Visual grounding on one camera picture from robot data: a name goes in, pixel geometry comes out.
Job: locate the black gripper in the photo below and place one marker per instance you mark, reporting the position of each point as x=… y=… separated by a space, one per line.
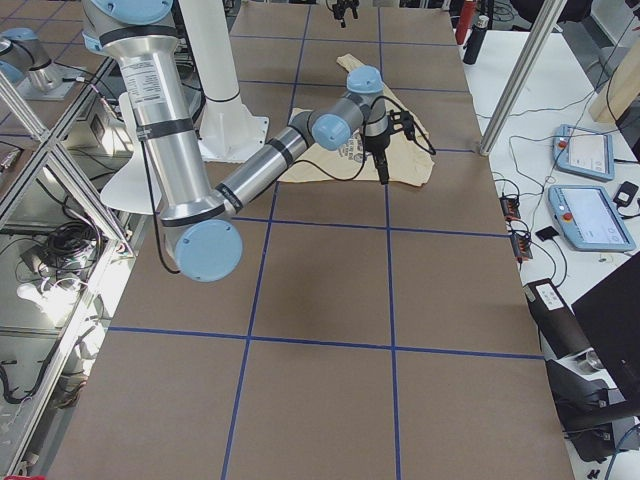
x=344 y=8
x=378 y=145

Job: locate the blue teach pendant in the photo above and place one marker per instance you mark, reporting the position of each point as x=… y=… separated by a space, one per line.
x=584 y=152
x=587 y=219

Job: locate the near blue teach pendant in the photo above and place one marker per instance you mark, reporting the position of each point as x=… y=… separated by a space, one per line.
x=587 y=219

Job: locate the black steel-capped bottle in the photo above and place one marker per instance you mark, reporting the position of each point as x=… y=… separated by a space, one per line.
x=475 y=41

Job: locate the far blue teach pendant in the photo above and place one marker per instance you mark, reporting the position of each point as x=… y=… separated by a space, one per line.
x=584 y=152

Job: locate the brown table mat with blue grid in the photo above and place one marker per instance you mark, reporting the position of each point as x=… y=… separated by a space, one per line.
x=369 y=332

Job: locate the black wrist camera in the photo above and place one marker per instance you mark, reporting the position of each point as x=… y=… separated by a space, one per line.
x=402 y=121

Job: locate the red bottle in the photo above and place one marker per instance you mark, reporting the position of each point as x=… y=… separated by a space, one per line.
x=466 y=15

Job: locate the white curved shroud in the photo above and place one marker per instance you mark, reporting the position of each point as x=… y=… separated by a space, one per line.
x=128 y=190

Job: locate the aluminium frame post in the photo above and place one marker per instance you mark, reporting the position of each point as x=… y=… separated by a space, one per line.
x=536 y=40

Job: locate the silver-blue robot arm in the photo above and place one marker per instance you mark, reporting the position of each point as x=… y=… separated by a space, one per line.
x=206 y=247

